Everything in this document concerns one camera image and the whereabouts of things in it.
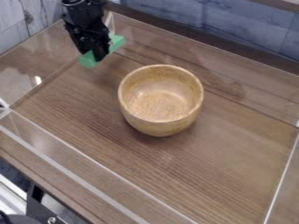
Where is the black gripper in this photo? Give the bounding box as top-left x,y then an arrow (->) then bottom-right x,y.
60,1 -> 111,62

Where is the green rectangular stick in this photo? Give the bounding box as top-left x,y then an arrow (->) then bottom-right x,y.
79,34 -> 127,68

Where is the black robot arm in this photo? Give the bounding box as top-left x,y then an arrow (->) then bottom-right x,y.
60,0 -> 111,62

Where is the wooden bowl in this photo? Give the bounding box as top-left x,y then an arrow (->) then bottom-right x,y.
118,64 -> 205,137

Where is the clear acrylic enclosure wall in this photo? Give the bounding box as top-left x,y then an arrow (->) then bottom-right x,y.
0,104 -> 197,224

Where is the black table frame leg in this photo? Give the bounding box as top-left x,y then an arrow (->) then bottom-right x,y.
24,184 -> 80,224

